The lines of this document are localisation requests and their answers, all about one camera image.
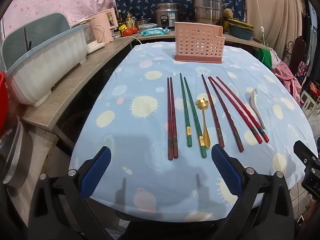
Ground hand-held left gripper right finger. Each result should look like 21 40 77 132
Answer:
211 144 300 240

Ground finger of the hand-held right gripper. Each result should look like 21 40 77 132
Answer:
293 140 320 167

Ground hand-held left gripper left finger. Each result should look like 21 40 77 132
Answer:
27 146 112 240

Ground gold flower spoon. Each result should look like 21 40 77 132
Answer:
195 98 212 149

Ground bright red chopstick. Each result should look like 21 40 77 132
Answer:
210 77 263 144
216 77 270 143

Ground brown chopstick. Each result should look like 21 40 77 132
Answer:
208 76 244 153
201 74 225 147

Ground green chopstick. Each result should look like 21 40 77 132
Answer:
184 77 208 158
179 73 192 148

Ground white ceramic spoon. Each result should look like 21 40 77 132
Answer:
250 88 266 129

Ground dark red chopstick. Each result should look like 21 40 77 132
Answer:
170 77 179 159
167 77 174 161

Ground pink perforated utensil basket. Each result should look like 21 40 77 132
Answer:
174 22 225 64

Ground white metal rack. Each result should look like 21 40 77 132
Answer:
299 90 318 120

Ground light blue printed tablecloth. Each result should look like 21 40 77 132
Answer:
69 41 319 222

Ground pink printed clothes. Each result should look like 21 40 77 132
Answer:
272 55 303 98

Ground clear plastic container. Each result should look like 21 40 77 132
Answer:
0 115 28 188

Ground grey wooden side counter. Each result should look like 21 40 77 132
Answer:
21 37 135 130

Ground green bag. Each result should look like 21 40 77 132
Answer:
257 47 273 68

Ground dark wooden chair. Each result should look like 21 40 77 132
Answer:
285 38 307 80

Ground hanging dark clothes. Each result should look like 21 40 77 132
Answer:
301 2 320 80

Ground red plastic basin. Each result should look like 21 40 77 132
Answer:
0 72 7 133

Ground white dish drainer with lid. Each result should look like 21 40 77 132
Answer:
1 13 87 107

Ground white appliance with clear jug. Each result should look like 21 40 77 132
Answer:
71 20 105 55

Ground pale back counter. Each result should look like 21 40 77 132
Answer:
135 30 270 51

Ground blue basin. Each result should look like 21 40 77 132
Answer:
229 26 253 40

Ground beige curtain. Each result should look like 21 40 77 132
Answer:
244 0 304 58

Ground yellow basin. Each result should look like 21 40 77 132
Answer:
229 19 254 29

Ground pink kitchen appliance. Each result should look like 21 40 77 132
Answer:
90 8 119 45

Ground blue wet wipes packet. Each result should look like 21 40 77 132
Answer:
140 27 170 36

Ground clear food container blue lid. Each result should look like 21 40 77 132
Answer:
137 23 158 32

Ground oil bottle with yellow label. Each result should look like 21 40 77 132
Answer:
125 12 135 28

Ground small pot with lid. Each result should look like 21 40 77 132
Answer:
135 17 151 27

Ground steel steamer pot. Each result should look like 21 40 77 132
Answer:
192 0 224 27

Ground steel rice cooker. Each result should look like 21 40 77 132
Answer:
154 3 180 28

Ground pink printed curtain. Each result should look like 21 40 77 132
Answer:
2 0 120 39

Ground white cable with switch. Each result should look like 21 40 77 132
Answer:
250 0 267 63

